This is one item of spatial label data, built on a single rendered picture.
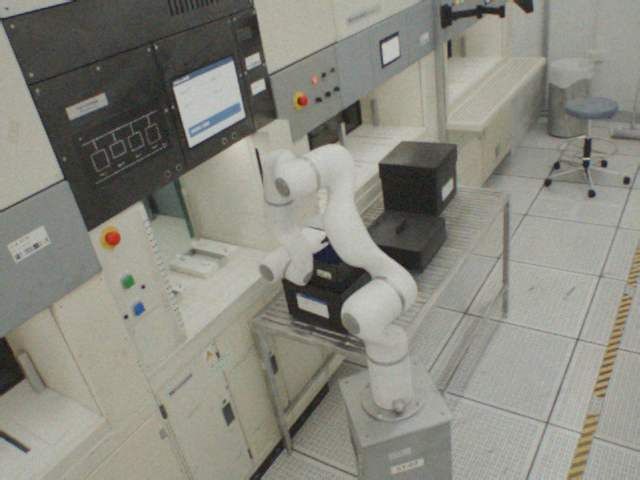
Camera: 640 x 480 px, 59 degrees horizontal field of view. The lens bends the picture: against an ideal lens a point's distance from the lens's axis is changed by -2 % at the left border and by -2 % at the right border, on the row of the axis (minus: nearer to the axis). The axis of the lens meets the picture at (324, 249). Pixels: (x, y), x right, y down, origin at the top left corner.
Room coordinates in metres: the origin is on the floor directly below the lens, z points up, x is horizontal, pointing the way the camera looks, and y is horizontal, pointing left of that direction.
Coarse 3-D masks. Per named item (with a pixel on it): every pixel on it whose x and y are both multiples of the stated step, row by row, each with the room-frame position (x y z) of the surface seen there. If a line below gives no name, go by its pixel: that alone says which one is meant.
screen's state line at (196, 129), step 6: (228, 108) 1.91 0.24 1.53; (234, 108) 1.93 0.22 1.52; (240, 108) 1.95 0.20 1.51; (216, 114) 1.86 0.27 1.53; (222, 114) 1.88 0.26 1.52; (228, 114) 1.90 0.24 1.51; (234, 114) 1.92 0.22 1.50; (204, 120) 1.81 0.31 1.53; (210, 120) 1.83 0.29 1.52; (216, 120) 1.85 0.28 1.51; (222, 120) 1.88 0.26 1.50; (192, 126) 1.77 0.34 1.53; (198, 126) 1.79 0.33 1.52; (204, 126) 1.81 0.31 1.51; (210, 126) 1.83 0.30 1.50; (192, 132) 1.76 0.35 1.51; (198, 132) 1.78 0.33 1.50
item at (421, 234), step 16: (384, 224) 2.13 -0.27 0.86; (400, 224) 2.06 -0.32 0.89; (416, 224) 2.09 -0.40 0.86; (432, 224) 2.06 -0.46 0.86; (384, 240) 2.00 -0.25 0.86; (400, 240) 1.98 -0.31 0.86; (416, 240) 1.96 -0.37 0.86; (432, 240) 1.98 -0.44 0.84; (400, 256) 1.92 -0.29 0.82; (416, 256) 1.88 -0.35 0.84; (432, 256) 1.97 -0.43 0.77; (416, 272) 1.88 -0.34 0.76
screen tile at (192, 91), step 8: (200, 80) 1.83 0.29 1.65; (184, 88) 1.77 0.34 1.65; (192, 88) 1.80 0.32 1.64; (184, 96) 1.77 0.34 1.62; (192, 96) 1.79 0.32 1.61; (208, 96) 1.85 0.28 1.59; (200, 104) 1.81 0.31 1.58; (208, 104) 1.84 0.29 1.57; (184, 112) 1.75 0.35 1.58; (192, 112) 1.78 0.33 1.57; (200, 112) 1.81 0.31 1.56; (208, 112) 1.83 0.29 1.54; (192, 120) 1.77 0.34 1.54
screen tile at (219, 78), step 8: (224, 72) 1.92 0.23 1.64; (232, 72) 1.95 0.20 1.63; (208, 80) 1.86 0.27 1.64; (216, 80) 1.89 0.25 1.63; (224, 80) 1.92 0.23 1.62; (232, 80) 1.95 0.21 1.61; (232, 88) 1.94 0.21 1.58; (216, 96) 1.87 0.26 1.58; (224, 96) 1.90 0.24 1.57; (232, 96) 1.93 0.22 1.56; (216, 104) 1.87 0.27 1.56; (224, 104) 1.90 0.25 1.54
